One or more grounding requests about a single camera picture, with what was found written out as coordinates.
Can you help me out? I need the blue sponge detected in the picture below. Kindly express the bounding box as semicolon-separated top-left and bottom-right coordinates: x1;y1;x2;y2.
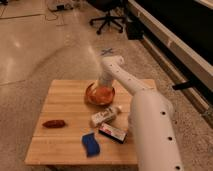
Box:
82;133;100;157

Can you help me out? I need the wooden table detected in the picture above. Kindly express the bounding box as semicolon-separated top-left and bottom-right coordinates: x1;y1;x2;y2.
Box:
24;79;158;171

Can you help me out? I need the brown sausage-shaped object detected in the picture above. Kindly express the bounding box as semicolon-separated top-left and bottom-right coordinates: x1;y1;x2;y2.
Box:
42;120;66;128

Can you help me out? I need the black and white box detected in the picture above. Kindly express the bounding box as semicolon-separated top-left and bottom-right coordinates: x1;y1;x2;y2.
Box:
99;123;127;144

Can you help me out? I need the black office chair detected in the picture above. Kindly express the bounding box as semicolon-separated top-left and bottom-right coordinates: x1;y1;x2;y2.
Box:
86;0;125;35

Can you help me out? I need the orange ceramic bowl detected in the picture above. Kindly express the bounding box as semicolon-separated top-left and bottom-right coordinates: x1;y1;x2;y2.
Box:
85;83;115;106

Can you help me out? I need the white bottle with label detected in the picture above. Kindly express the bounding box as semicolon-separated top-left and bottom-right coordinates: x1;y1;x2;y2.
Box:
91;106;122;127

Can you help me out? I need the black box on floor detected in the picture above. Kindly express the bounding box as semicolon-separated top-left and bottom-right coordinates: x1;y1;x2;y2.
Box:
125;22;143;40

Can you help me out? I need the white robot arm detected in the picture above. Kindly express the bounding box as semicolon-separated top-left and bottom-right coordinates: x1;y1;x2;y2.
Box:
98;56;184;171

